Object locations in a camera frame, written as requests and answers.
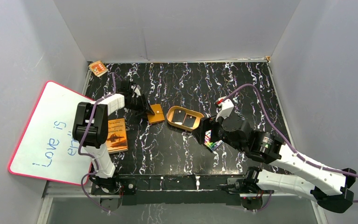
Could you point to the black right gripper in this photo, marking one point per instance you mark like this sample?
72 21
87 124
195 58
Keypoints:
208 123

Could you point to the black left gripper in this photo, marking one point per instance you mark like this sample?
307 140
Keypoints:
139 103

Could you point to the orange leather card holder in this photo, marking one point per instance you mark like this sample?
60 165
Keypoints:
158 115

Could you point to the yellow oval tray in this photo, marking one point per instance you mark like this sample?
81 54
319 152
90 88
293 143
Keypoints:
169 116

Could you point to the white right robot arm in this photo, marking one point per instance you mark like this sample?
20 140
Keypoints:
328 189

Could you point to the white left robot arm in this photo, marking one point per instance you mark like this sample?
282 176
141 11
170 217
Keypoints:
90 126

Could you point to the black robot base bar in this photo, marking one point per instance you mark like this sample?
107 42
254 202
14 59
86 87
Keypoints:
182 187

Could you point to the stack of black cards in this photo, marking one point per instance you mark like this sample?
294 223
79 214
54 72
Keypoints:
182 118

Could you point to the small orange card box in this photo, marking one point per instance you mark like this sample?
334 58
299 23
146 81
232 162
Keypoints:
98 68

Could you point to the pack of coloured markers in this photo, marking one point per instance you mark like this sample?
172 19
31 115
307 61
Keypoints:
211 146

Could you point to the orange Huckleberry Finn book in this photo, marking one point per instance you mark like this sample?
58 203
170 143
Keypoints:
117 137

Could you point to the pink framed whiteboard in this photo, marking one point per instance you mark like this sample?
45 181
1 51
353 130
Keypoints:
46 149

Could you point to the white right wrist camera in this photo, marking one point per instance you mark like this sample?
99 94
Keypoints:
225 107

